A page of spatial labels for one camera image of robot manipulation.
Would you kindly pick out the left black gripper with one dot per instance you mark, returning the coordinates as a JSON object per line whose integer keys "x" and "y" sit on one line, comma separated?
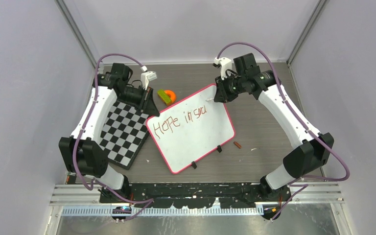
{"x": 147, "y": 104}

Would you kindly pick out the orange green toy block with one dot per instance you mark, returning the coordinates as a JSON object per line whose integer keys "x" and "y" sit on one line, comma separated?
{"x": 168, "y": 97}

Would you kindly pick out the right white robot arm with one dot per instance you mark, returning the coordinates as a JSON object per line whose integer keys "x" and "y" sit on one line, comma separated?
{"x": 309, "y": 144}

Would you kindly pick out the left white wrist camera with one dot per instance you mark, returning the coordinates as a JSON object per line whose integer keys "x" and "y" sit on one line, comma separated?
{"x": 147, "y": 76}

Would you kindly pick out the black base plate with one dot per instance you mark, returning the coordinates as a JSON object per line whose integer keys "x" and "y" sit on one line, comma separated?
{"x": 202, "y": 195}

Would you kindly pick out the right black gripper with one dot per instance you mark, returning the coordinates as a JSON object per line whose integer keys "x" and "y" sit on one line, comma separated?
{"x": 222, "y": 95}

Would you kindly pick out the pink framed whiteboard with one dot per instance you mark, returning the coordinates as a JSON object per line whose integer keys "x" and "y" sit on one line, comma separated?
{"x": 190, "y": 129}

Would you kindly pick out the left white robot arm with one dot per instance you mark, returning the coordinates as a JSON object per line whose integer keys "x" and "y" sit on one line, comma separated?
{"x": 81, "y": 151}

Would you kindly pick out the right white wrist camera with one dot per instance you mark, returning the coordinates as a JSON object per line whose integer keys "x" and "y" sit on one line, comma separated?
{"x": 223, "y": 64}

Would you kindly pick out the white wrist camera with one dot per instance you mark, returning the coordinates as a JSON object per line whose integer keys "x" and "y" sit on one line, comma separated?
{"x": 223, "y": 64}
{"x": 147, "y": 76}

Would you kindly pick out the black white checkerboard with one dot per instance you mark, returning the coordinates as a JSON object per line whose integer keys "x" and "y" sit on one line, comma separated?
{"x": 123, "y": 134}

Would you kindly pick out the brown marker cap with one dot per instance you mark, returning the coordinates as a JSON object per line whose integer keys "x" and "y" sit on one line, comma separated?
{"x": 237, "y": 145}

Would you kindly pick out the aluminium front rail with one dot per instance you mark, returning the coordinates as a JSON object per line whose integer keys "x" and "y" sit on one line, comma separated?
{"x": 76, "y": 200}

